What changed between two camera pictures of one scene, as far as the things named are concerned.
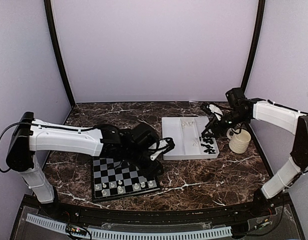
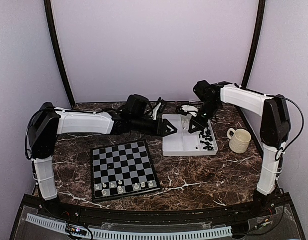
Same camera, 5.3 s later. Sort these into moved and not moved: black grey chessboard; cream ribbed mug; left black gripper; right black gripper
Moved: right black gripper; left black gripper
Not moved: cream ribbed mug; black grey chessboard
